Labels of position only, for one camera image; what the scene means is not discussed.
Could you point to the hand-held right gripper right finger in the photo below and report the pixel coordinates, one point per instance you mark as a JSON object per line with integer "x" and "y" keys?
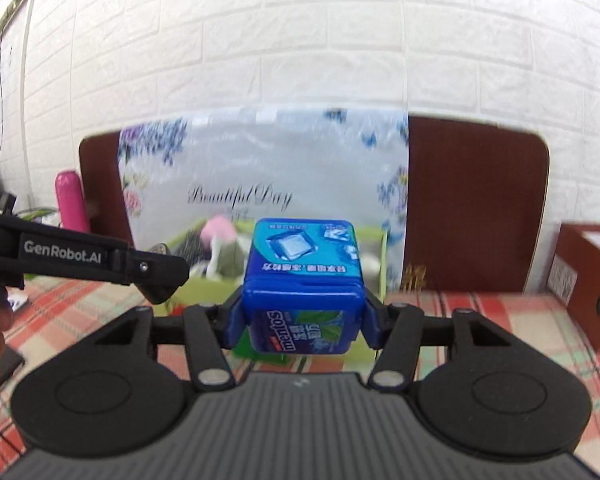
{"x": 374, "y": 322}

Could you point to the plaid tablecloth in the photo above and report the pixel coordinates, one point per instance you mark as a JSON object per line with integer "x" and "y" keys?
{"x": 505, "y": 312}

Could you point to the large lime green cardboard box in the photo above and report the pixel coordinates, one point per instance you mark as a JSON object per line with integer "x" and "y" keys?
{"x": 372, "y": 245}

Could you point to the brown cardboard box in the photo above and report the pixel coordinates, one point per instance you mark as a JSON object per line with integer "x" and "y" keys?
{"x": 587, "y": 280}

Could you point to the blue mint gum container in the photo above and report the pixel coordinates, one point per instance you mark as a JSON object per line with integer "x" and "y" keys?
{"x": 300, "y": 280}

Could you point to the steel wool scrubber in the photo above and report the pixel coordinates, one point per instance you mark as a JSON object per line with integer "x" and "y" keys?
{"x": 192, "y": 247}

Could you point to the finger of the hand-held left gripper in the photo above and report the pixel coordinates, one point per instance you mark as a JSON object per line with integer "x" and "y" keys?
{"x": 160, "y": 275}

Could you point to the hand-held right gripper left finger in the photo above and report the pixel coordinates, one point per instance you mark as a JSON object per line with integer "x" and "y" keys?
{"x": 236, "y": 320}

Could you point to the white glove pink cuff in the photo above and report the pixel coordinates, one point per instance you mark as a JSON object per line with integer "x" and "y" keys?
{"x": 222, "y": 255}

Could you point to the pink bottle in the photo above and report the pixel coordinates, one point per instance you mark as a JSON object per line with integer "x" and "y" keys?
{"x": 72, "y": 200}

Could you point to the floral printed plastic sheet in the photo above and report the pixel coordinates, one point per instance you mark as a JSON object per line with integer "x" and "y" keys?
{"x": 260, "y": 160}

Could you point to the brown wooden board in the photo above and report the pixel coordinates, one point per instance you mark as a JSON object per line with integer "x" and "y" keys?
{"x": 470, "y": 200}

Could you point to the black flat device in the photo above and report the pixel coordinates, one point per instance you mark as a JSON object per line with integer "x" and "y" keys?
{"x": 9, "y": 365}

